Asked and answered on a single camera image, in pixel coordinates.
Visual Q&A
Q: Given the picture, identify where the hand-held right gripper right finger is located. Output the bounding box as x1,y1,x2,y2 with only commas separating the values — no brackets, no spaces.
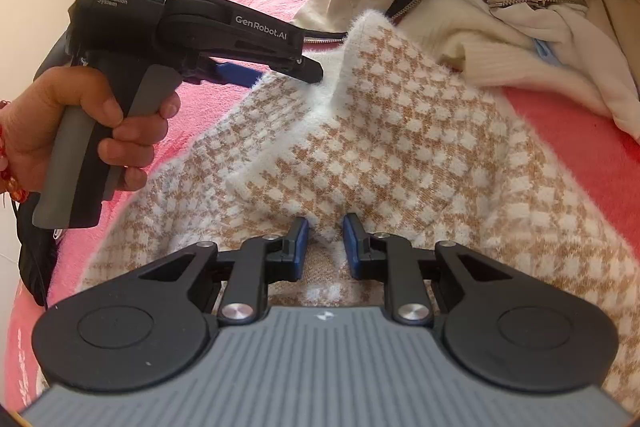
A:
341,213,516,327

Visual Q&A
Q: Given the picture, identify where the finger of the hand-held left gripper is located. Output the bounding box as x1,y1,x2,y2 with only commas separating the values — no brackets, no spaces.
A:
197,61,263,90
202,48,324,84

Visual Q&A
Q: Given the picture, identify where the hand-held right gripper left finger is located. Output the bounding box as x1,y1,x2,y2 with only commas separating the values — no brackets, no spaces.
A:
137,217,311,326

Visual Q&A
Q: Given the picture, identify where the beige white houndstooth knit cardigan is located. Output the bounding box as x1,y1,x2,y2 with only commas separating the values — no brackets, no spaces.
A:
82,9,640,404

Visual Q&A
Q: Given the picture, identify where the person's left hand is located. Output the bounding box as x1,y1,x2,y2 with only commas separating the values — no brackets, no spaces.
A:
0,66,182,196

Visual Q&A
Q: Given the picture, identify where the white ribbed knit sweater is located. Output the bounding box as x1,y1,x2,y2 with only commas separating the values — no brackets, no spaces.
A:
439,0,587,88

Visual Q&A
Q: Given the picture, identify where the pink floral blanket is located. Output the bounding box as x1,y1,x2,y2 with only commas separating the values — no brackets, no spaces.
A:
0,0,640,414

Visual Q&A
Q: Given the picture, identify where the black cloth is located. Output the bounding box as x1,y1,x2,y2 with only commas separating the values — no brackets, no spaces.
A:
17,192,64,309

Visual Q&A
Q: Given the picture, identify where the white cloth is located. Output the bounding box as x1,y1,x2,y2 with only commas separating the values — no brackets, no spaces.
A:
544,2,640,134

